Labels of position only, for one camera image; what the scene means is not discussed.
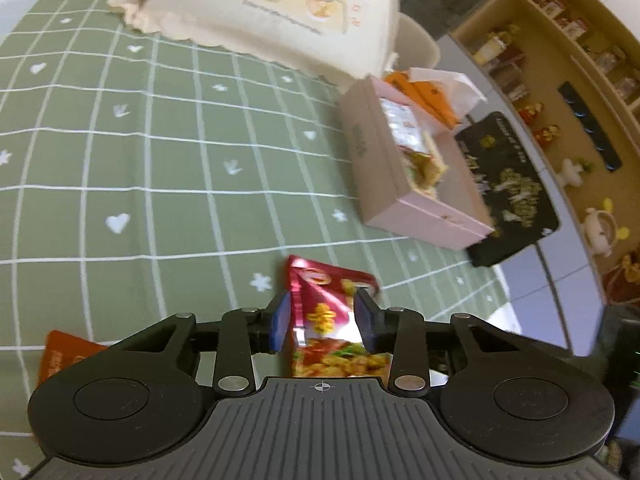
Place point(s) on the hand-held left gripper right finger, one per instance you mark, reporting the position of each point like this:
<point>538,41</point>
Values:
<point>367,322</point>

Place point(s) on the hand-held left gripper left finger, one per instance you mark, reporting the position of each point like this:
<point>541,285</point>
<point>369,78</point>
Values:
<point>281,322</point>

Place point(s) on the red snack packet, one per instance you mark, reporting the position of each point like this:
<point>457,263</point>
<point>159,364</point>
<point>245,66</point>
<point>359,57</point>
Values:
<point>322,320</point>

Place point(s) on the pink cardboard box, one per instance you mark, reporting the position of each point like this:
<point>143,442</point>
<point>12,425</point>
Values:
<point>375,175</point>

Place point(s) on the clear blue snack packet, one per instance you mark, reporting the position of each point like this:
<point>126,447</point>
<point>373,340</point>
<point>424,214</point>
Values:
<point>404,125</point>

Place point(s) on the white yellow figurine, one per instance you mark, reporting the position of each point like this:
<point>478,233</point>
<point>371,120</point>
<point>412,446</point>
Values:
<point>605,227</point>

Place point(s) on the yellow green snack packet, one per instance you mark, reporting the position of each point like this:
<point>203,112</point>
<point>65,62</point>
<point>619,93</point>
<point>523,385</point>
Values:
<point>424,170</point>

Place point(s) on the small white figurine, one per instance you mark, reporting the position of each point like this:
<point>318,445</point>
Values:
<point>575,172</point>

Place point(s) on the green checked tablecloth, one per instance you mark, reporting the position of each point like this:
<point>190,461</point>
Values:
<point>150,160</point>

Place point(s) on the orange snack packet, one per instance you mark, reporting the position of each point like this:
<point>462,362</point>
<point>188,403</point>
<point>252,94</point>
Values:
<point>65,355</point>

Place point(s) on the red figurine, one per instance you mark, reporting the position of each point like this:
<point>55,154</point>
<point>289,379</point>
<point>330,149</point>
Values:
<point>546,135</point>
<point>530,111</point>

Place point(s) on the orange packets in box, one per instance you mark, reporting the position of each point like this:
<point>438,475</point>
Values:
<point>430,97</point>

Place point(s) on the white paper bag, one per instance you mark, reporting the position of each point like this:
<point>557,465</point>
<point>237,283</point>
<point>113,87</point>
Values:
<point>450,80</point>

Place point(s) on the beige chair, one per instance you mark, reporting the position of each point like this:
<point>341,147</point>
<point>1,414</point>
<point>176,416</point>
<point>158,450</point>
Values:
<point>415,40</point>

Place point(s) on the yellow bottle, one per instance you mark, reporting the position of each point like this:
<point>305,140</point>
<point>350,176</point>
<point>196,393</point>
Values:
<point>492,49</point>

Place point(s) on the cream cartoon pillow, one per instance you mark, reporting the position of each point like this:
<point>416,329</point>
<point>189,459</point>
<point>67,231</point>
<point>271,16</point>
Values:
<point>250,5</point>

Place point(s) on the wooden wall shelf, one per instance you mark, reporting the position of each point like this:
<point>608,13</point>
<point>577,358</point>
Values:
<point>575,60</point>

